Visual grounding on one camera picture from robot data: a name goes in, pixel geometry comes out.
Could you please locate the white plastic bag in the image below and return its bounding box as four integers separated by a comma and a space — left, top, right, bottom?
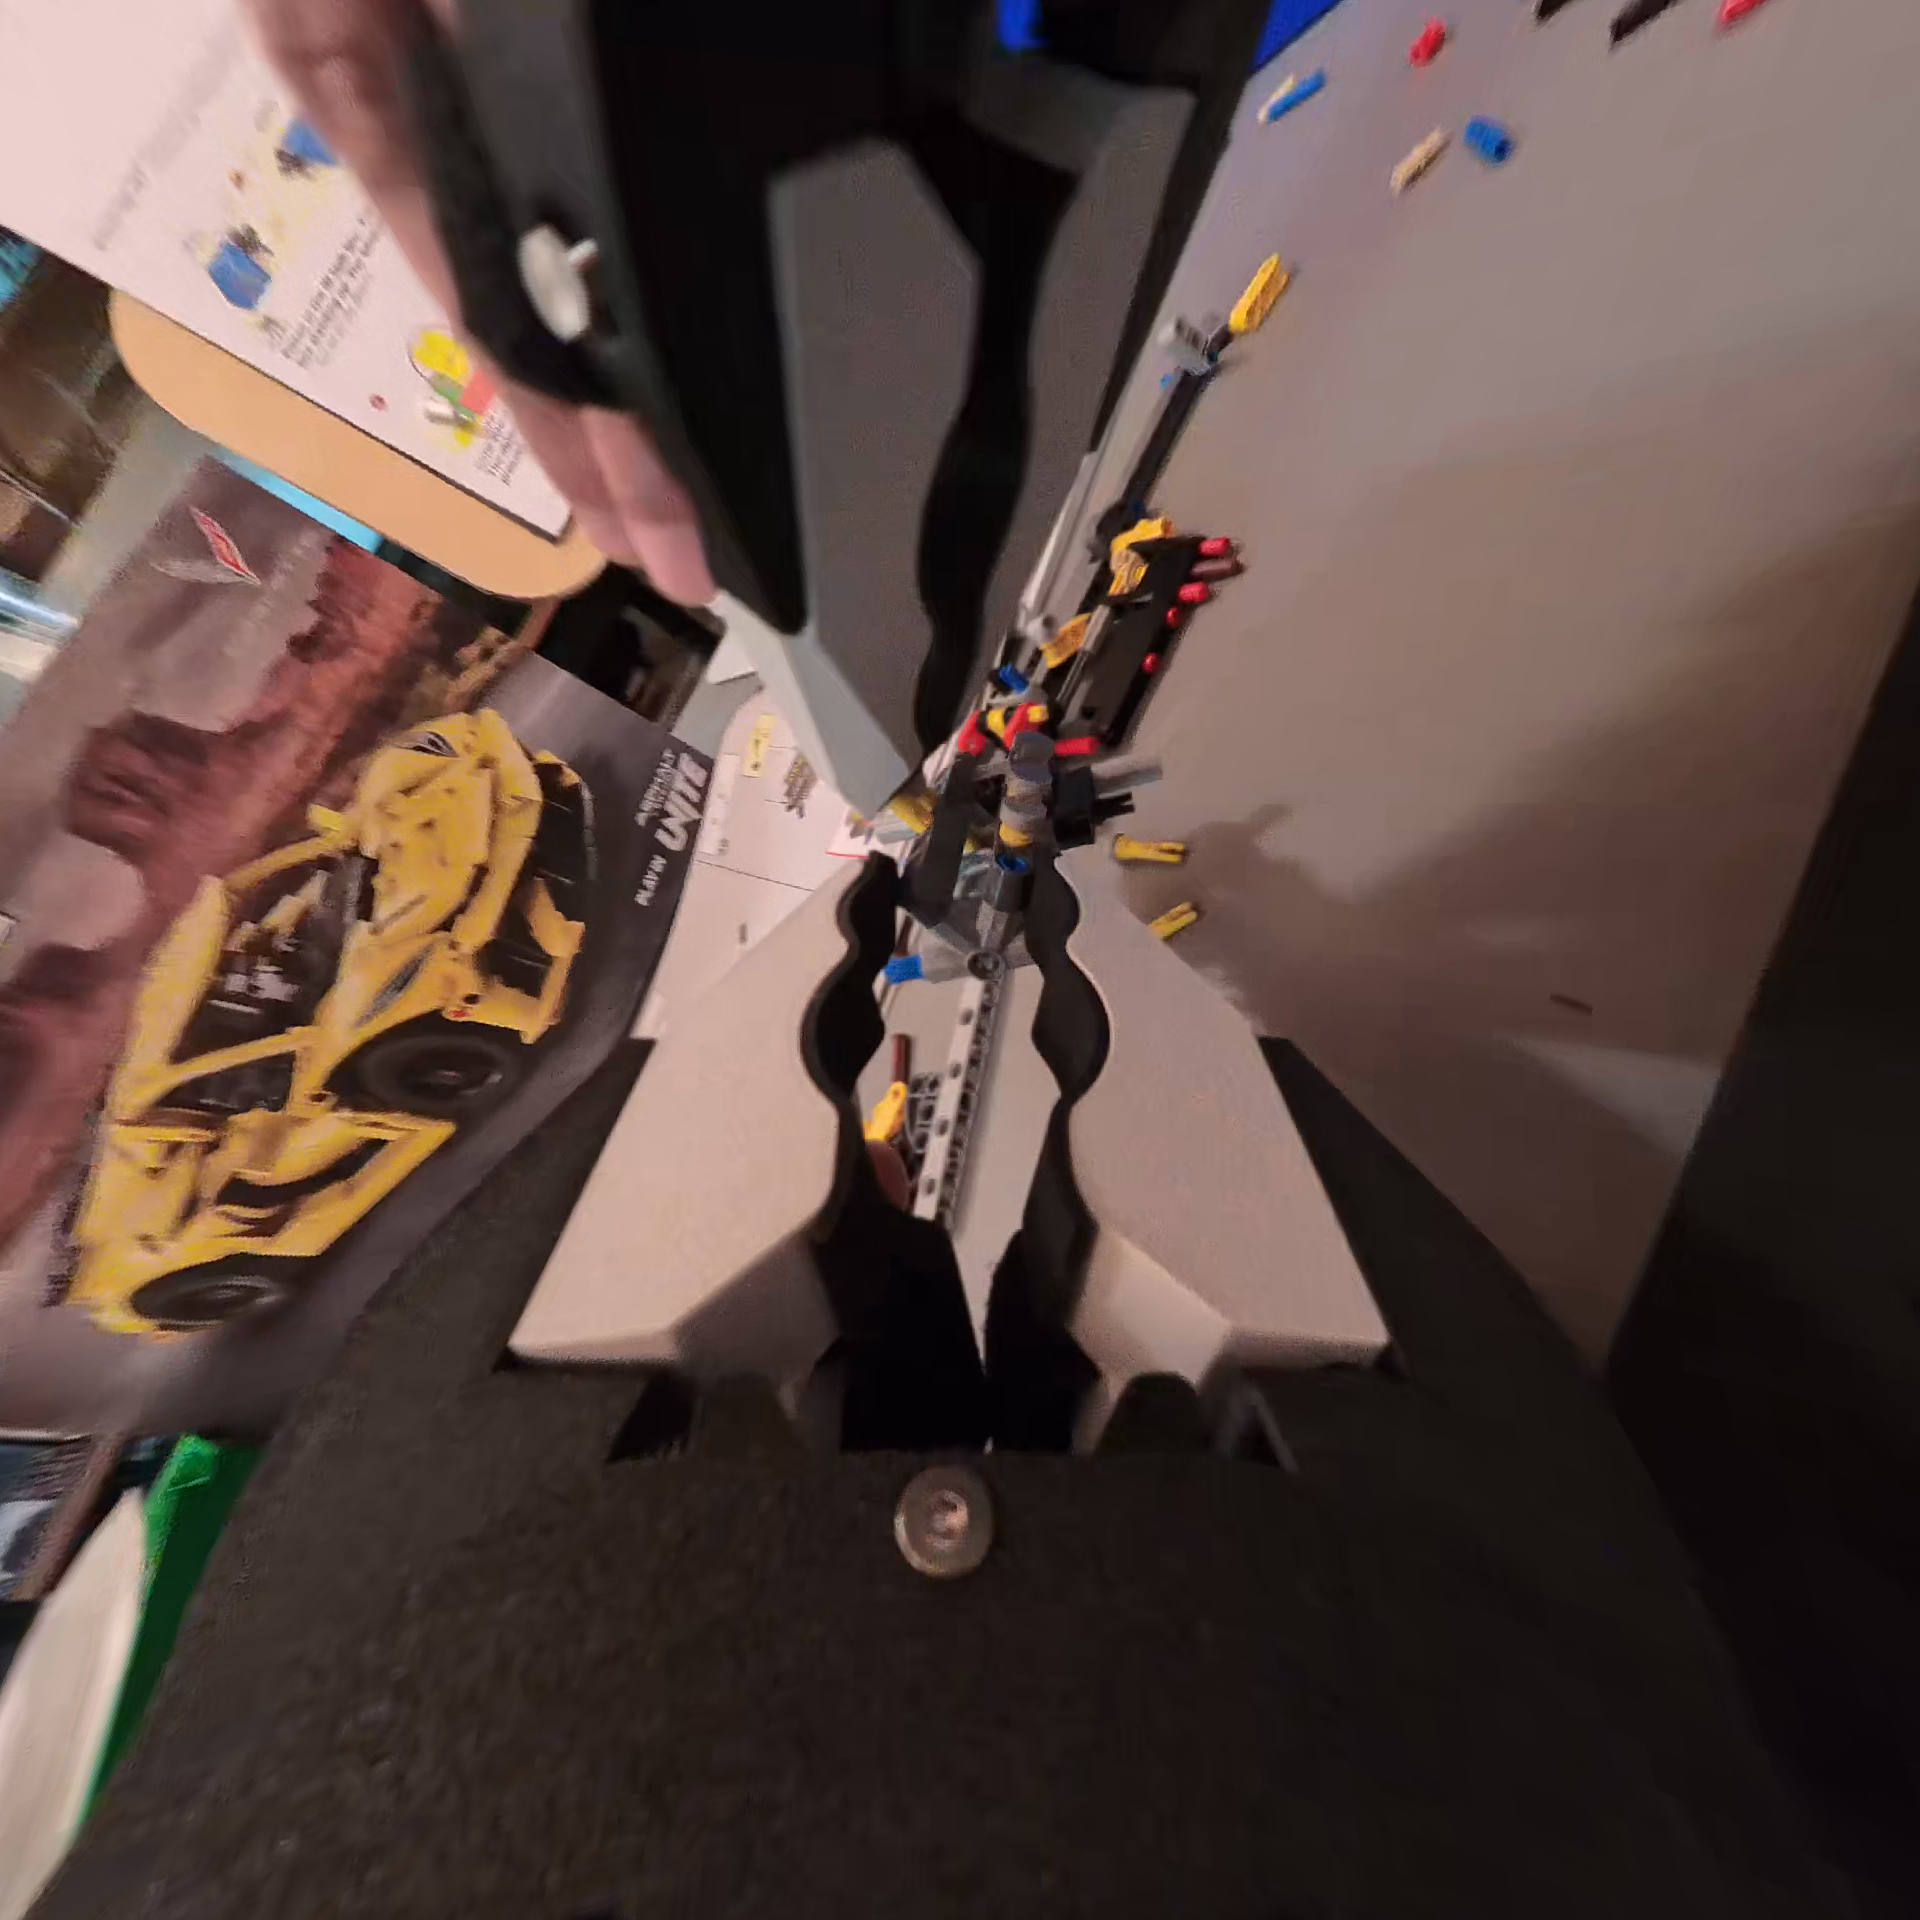
0, 1485, 154, 1876

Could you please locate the building instruction booklet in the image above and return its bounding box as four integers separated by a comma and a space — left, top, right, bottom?
630, 593, 1081, 1051

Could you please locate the scatter of small toy pins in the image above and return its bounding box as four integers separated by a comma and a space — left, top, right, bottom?
1530, 0, 1765, 48

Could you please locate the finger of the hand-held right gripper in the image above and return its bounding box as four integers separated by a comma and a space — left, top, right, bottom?
961, 83, 1202, 753
705, 140, 992, 812

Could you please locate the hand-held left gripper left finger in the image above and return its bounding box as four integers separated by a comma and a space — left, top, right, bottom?
508, 858, 904, 1449

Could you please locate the partly built toy chassis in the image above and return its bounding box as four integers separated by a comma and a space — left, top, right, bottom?
952, 251, 1296, 781

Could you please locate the green plastic bin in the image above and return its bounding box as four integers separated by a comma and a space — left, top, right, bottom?
129, 1432, 265, 1771

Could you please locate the printed instruction sheet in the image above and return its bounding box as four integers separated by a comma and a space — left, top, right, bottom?
0, 0, 577, 541

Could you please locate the grey toy beam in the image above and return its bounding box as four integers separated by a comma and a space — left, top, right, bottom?
914, 976, 1010, 1226

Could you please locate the toy car set box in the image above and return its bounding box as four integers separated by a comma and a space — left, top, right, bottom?
0, 457, 720, 1433

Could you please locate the person's right hand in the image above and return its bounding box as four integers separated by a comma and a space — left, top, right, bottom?
248, 0, 720, 605

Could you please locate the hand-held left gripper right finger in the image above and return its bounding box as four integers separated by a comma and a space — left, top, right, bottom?
982, 854, 1395, 1454

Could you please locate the black toy gear assembly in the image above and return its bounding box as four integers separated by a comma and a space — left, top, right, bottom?
884, 705, 1164, 985

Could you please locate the black dimpled mat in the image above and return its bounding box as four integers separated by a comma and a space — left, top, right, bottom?
1605, 598, 1920, 1920

